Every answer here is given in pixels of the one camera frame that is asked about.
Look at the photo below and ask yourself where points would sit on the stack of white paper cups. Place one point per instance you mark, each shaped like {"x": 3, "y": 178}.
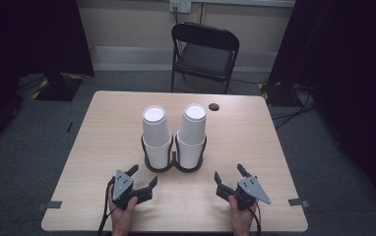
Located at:
{"x": 192, "y": 131}
{"x": 156, "y": 131}

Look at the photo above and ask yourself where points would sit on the white wall outlet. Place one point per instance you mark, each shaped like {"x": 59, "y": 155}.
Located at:
{"x": 180, "y": 6}

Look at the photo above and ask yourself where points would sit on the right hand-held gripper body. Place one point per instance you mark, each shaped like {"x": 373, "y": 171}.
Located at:
{"x": 250, "y": 189}

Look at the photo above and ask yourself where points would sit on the dark curtain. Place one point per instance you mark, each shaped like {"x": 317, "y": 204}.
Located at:
{"x": 28, "y": 36}
{"x": 350, "y": 65}

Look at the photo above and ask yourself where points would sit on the black stand base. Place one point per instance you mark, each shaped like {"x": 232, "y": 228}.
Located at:
{"x": 276, "y": 95}
{"x": 59, "y": 88}

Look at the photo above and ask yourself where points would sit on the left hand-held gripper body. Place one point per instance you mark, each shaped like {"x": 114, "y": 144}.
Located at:
{"x": 122, "y": 187}

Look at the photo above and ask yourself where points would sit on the small black floor marker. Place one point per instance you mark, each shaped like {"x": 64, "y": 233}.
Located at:
{"x": 69, "y": 127}

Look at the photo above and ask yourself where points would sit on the black round table grommet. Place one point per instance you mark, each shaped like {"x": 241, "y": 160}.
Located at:
{"x": 214, "y": 106}

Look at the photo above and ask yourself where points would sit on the person's left hand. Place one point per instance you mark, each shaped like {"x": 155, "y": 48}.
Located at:
{"x": 122, "y": 219}

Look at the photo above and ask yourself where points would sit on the grey floor tape strip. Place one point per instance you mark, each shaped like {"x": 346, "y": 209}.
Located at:
{"x": 50, "y": 205}
{"x": 298, "y": 202}

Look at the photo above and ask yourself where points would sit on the black folding chair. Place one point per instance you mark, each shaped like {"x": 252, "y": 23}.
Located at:
{"x": 205, "y": 59}

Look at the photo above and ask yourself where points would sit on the person's right hand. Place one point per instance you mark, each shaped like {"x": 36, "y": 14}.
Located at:
{"x": 241, "y": 221}

